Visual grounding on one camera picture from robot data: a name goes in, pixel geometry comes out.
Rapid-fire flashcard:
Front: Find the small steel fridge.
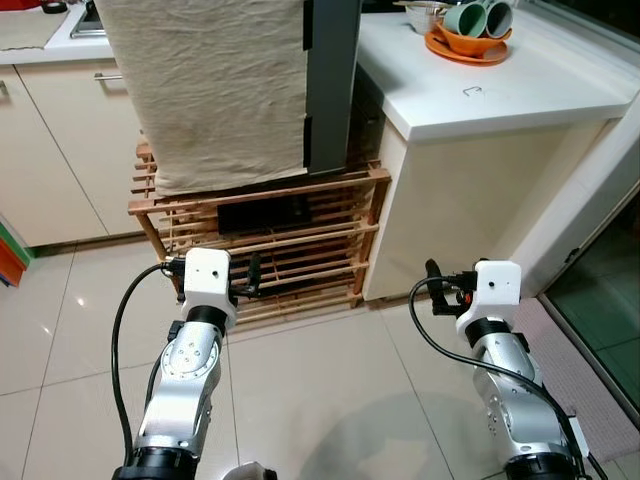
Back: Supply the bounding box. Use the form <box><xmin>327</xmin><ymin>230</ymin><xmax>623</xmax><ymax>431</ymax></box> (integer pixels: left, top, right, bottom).
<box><xmin>95</xmin><ymin>0</ymin><xmax>363</xmax><ymax>196</ymax></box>

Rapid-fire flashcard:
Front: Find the white topped side cabinet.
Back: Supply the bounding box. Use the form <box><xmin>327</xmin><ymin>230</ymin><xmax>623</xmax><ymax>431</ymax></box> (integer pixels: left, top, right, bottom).
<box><xmin>356</xmin><ymin>5</ymin><xmax>640</xmax><ymax>303</ymax></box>

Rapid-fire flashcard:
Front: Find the wooden slatted rack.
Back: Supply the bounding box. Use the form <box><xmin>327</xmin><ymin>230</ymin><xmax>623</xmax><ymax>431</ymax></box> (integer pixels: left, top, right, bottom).
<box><xmin>128</xmin><ymin>140</ymin><xmax>391</xmax><ymax>326</ymax></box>

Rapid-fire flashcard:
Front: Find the pink floor mat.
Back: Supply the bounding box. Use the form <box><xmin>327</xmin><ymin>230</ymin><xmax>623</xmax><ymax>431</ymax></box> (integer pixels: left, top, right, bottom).
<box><xmin>505</xmin><ymin>295</ymin><xmax>640</xmax><ymax>463</ymax></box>

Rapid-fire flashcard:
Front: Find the beige wrinkled cloth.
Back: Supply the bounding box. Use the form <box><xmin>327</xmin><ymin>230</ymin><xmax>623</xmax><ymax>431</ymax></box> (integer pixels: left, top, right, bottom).
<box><xmin>95</xmin><ymin>0</ymin><xmax>311</xmax><ymax>196</ymax></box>

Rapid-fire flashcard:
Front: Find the orange plate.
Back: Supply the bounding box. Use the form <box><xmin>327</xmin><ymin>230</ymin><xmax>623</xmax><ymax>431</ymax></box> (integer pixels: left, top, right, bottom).
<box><xmin>424</xmin><ymin>30</ymin><xmax>514</xmax><ymax>68</ymax></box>

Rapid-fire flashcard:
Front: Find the cream kitchen cabinet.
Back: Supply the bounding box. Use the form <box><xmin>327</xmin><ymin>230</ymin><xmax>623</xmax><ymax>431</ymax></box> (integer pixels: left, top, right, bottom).
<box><xmin>0</xmin><ymin>40</ymin><xmax>151</xmax><ymax>249</ymax></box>

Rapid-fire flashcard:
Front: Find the orange plastic board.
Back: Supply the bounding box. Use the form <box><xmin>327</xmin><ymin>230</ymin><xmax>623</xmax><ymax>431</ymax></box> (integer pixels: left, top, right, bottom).
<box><xmin>0</xmin><ymin>240</ymin><xmax>31</xmax><ymax>287</ymax></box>

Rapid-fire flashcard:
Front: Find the orange bowl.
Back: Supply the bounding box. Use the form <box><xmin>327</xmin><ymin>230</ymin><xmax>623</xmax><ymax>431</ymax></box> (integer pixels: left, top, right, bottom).
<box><xmin>438</xmin><ymin>22</ymin><xmax>511</xmax><ymax>57</ymax></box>

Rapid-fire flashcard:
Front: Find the green plastic board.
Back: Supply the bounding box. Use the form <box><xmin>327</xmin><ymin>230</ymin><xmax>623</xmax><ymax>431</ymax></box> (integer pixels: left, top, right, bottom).
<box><xmin>0</xmin><ymin>220</ymin><xmax>21</xmax><ymax>251</ymax></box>

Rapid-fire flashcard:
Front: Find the steel bowl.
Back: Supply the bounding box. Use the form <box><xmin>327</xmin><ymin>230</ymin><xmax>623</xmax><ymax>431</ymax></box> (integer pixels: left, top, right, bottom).
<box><xmin>400</xmin><ymin>0</ymin><xmax>451</xmax><ymax>33</ymax></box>

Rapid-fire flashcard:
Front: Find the green mug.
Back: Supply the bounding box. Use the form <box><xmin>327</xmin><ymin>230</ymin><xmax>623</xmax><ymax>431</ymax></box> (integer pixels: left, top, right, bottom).
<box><xmin>482</xmin><ymin>0</ymin><xmax>517</xmax><ymax>33</ymax></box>
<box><xmin>442</xmin><ymin>0</ymin><xmax>489</xmax><ymax>37</ymax></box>

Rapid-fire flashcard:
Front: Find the steel gas stove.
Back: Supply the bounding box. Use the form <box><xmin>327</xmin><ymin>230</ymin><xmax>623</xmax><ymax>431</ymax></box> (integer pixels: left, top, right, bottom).
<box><xmin>70</xmin><ymin>0</ymin><xmax>109</xmax><ymax>41</ymax></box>

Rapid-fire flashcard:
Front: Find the beige counter mat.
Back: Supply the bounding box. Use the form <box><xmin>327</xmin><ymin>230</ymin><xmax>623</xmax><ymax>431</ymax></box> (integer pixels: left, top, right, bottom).
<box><xmin>0</xmin><ymin>10</ymin><xmax>66</xmax><ymax>53</ymax></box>

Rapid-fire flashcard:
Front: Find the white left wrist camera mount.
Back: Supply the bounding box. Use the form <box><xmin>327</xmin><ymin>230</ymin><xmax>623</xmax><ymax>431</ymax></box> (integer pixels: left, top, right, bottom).
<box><xmin>183</xmin><ymin>248</ymin><xmax>239</xmax><ymax>329</ymax></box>

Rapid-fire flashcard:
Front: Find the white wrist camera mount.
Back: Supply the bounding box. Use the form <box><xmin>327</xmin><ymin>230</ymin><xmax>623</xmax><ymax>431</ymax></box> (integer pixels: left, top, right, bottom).
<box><xmin>183</xmin><ymin>248</ymin><xmax>239</xmax><ymax>329</ymax></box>
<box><xmin>456</xmin><ymin>260</ymin><xmax>525</xmax><ymax>341</ymax></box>

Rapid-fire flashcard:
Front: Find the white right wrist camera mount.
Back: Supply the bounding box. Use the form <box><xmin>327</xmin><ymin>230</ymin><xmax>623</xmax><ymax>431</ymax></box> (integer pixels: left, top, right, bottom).
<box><xmin>456</xmin><ymin>260</ymin><xmax>525</xmax><ymax>341</ymax></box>

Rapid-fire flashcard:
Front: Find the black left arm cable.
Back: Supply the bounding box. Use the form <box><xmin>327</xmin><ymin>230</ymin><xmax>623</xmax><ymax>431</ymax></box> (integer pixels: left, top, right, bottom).
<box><xmin>110</xmin><ymin>258</ymin><xmax>187</xmax><ymax>471</ymax></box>

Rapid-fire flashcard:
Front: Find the white door frame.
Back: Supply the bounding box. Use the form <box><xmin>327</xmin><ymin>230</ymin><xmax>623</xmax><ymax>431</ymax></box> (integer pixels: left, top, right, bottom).
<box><xmin>510</xmin><ymin>95</ymin><xmax>640</xmax><ymax>301</ymax></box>

